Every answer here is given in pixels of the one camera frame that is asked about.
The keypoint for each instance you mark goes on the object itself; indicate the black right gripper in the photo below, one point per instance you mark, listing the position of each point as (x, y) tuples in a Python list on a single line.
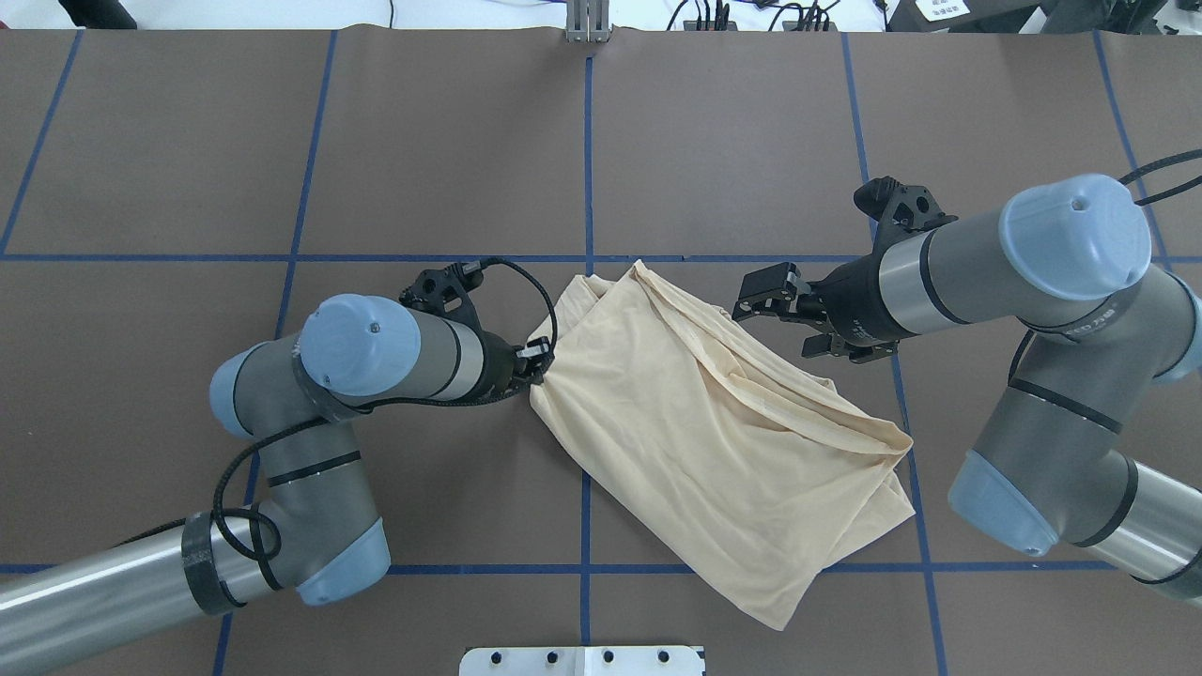
[(856, 300)]

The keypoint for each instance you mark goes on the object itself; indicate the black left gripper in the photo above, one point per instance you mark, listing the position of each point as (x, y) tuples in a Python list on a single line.
[(497, 367)]

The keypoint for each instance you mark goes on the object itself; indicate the beige long-sleeve printed shirt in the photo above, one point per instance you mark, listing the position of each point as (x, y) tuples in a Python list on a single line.
[(755, 474)]

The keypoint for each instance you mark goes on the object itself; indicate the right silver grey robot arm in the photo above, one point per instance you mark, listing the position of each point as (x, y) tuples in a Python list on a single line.
[(1071, 261)]

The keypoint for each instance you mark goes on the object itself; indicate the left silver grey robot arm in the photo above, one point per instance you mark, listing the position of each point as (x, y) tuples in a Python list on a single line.
[(294, 509)]

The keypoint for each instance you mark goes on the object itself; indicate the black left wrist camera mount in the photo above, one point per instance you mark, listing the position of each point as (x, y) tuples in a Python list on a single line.
[(446, 293)]

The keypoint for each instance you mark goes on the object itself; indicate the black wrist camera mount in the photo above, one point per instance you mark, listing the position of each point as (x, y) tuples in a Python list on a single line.
[(446, 293), (909, 209)]

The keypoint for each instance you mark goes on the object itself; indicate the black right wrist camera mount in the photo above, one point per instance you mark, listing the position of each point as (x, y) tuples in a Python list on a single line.
[(909, 209)]

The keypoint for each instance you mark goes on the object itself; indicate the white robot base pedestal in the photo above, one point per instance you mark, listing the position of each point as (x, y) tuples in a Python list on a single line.
[(585, 660)]

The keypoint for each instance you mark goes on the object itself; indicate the grey aluminium camera post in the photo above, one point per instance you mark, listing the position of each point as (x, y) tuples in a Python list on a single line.
[(587, 21)]

